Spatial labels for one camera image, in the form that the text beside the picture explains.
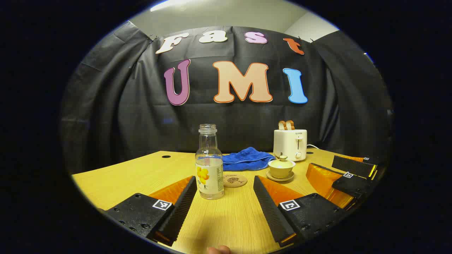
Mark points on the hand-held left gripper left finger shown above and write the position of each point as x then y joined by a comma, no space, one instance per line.
180,211

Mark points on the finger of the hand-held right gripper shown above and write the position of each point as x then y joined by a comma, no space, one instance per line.
353,165
355,184

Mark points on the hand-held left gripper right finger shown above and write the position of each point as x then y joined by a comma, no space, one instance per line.
270,211

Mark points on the cream ceramic teacup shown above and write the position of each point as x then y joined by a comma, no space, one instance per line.
280,173

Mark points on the round cork coaster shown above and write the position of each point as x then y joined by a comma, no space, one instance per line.
235,180

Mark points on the clear glass water bottle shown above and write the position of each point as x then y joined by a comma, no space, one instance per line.
209,158

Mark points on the cream teacup saucer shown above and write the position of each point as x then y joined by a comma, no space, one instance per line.
280,179

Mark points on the blue towel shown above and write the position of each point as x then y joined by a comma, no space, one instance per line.
247,159

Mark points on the cream toaster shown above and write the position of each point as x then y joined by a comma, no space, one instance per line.
287,144

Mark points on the toast slice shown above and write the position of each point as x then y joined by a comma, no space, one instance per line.
290,125
281,125

